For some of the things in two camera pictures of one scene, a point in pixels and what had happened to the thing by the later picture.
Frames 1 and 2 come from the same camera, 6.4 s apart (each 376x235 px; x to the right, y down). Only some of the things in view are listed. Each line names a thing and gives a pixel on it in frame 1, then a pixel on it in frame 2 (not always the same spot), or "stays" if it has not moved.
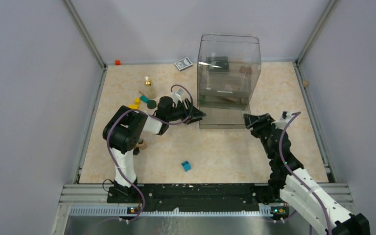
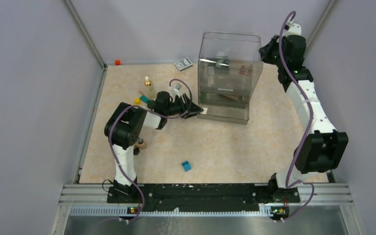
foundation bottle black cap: x=142 y=144 stays
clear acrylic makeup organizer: x=228 y=67 stays
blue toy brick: x=187 y=166 stays
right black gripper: x=251 y=121 -> x=264 y=51
